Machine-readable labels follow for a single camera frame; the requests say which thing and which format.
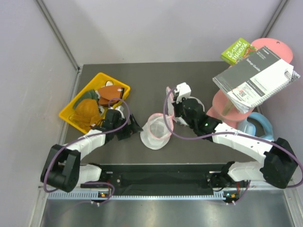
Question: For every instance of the white mesh laundry bag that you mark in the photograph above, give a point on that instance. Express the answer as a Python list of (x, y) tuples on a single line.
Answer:
[(200, 102)]

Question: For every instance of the orange bra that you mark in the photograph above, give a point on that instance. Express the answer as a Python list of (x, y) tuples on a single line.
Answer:
[(108, 94)]

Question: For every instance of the pink tiered stand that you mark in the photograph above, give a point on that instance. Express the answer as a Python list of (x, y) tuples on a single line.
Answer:
[(222, 108)]

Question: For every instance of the grey aluminium corner post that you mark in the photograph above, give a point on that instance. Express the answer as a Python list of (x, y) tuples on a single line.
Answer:
[(56, 31)]

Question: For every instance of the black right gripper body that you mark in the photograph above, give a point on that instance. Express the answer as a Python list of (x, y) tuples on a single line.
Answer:
[(179, 112)]

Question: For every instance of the right aluminium corner post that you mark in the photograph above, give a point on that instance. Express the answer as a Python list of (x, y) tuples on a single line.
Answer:
[(277, 13)]

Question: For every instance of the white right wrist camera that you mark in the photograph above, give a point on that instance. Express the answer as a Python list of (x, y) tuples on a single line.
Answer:
[(181, 92)]

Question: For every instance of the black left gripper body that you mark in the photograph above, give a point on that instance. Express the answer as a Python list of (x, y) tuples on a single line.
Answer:
[(122, 133)]

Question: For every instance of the green treehouse book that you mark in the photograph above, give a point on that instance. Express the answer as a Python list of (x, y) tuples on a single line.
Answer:
[(237, 51)]

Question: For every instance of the green bra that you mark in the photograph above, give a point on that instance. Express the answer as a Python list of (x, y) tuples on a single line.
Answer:
[(90, 94)]

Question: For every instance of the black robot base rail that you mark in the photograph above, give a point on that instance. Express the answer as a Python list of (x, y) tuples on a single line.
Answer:
[(166, 179)]

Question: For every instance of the pink-zippered round laundry bag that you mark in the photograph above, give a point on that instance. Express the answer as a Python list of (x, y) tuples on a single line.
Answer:
[(155, 134)]

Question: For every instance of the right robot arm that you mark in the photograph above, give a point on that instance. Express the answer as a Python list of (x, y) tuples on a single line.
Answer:
[(273, 160)]

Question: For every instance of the blue headphones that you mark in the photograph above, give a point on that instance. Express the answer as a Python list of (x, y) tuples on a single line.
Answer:
[(257, 124)]

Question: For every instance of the mustard yellow lace bra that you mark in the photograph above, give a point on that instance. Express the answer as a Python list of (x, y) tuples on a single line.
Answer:
[(86, 112)]

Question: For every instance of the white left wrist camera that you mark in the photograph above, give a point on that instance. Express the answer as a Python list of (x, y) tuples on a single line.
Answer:
[(120, 109)]

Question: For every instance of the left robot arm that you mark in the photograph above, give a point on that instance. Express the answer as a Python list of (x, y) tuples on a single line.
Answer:
[(63, 169)]

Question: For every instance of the yellow plastic tray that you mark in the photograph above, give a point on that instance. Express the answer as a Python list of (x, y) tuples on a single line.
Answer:
[(98, 81)]

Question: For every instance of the grey setup guide booklet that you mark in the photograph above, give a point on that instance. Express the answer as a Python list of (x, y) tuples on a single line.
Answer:
[(255, 79)]

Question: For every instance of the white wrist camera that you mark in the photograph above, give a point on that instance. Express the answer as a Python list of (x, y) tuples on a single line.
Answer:
[(120, 109), (181, 92)]

